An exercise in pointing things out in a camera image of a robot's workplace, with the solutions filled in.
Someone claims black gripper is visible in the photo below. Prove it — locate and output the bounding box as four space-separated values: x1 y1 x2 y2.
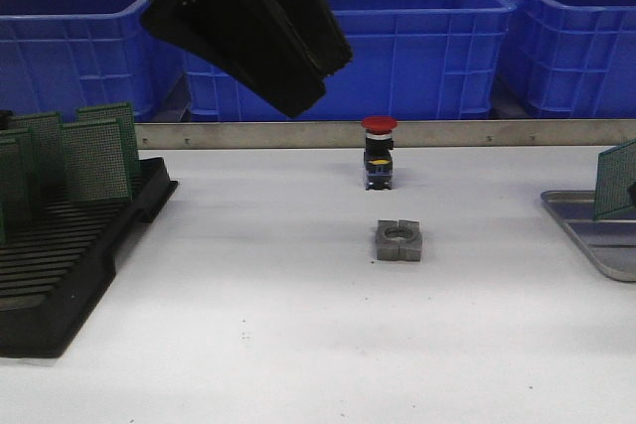
141 0 353 118

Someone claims green perforated circuit board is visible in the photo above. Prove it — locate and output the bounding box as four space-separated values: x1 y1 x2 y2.
593 139 635 220
4 111 66 214
1 128 34 157
76 102 141 179
61 119 132 204
1 138 27 245

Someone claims black slotted board rack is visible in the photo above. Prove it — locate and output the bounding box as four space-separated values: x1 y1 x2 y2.
1 152 177 358

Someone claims silver metal tray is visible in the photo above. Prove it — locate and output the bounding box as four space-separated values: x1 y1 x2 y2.
541 190 635 283

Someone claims centre blue plastic crate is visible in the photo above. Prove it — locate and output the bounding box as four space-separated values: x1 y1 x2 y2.
165 0 516 124

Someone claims blue plastic crate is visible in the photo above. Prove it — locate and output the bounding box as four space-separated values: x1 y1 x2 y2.
498 0 635 118
165 0 516 124
1 0 183 121

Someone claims red emergency stop button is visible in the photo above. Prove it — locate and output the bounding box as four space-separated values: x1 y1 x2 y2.
361 116 398 191

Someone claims left blue plastic crate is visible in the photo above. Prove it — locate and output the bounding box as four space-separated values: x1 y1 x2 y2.
1 0 183 121

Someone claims grey metal clamp block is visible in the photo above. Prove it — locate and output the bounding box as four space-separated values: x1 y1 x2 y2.
375 219 423 262

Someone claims right blue plastic crate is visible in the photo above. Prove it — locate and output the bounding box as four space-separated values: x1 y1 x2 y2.
498 0 635 118

